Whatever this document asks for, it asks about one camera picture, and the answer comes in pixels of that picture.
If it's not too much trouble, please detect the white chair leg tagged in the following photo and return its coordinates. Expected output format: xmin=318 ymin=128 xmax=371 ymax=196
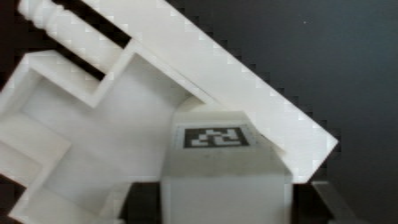
xmin=158 ymin=110 xmax=296 ymax=224

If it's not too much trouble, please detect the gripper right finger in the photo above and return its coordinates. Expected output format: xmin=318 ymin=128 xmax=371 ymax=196
xmin=291 ymin=181 xmax=369 ymax=224

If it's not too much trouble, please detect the white chair seat part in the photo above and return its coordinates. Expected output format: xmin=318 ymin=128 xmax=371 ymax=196
xmin=0 ymin=0 xmax=337 ymax=224

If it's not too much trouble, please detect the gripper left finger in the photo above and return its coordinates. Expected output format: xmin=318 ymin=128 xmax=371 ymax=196
xmin=97 ymin=182 xmax=161 ymax=224

